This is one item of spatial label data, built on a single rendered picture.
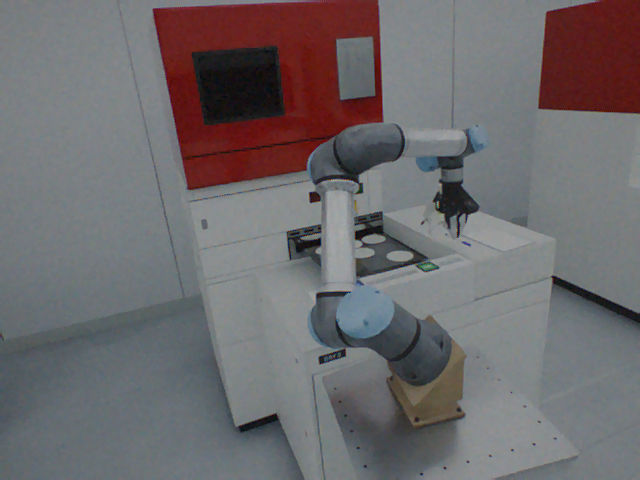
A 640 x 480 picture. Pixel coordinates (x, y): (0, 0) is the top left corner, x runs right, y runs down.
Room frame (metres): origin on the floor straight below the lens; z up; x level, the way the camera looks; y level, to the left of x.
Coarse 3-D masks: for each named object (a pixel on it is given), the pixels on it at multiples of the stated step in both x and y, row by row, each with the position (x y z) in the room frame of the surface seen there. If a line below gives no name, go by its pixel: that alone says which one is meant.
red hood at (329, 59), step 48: (336, 0) 1.78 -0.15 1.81; (192, 48) 1.60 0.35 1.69; (240, 48) 1.65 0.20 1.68; (288, 48) 1.71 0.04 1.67; (336, 48) 1.77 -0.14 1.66; (192, 96) 1.59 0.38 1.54; (240, 96) 1.65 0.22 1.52; (288, 96) 1.70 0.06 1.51; (336, 96) 1.76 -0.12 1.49; (192, 144) 1.58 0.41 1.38; (240, 144) 1.64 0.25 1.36; (288, 144) 1.70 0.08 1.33
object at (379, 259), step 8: (360, 240) 1.74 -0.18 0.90; (392, 240) 1.70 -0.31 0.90; (312, 248) 1.70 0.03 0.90; (368, 248) 1.64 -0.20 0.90; (376, 248) 1.64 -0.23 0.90; (384, 248) 1.63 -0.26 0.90; (392, 248) 1.62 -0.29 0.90; (400, 248) 1.61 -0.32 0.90; (320, 256) 1.61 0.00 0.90; (376, 256) 1.55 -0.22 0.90; (384, 256) 1.54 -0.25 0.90; (416, 256) 1.52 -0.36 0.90; (360, 264) 1.49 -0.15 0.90; (368, 264) 1.49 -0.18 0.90; (376, 264) 1.48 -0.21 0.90; (384, 264) 1.47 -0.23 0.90; (392, 264) 1.46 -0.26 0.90; (360, 272) 1.42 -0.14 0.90
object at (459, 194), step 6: (456, 186) 1.44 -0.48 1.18; (450, 192) 1.43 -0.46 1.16; (456, 192) 1.41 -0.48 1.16; (462, 192) 1.41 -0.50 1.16; (456, 198) 1.40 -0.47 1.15; (462, 198) 1.39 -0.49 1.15; (468, 198) 1.39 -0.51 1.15; (462, 204) 1.37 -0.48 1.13; (468, 204) 1.36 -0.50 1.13; (474, 204) 1.36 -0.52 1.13; (468, 210) 1.35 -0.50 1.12; (474, 210) 1.35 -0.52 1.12
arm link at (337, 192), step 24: (312, 168) 1.16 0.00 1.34; (336, 168) 1.09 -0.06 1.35; (336, 192) 1.07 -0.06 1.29; (336, 216) 1.04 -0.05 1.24; (336, 240) 1.00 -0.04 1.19; (336, 264) 0.97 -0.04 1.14; (336, 288) 0.93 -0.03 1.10; (312, 312) 0.95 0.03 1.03; (336, 312) 0.87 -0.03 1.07; (312, 336) 0.92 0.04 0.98; (336, 336) 0.85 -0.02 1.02
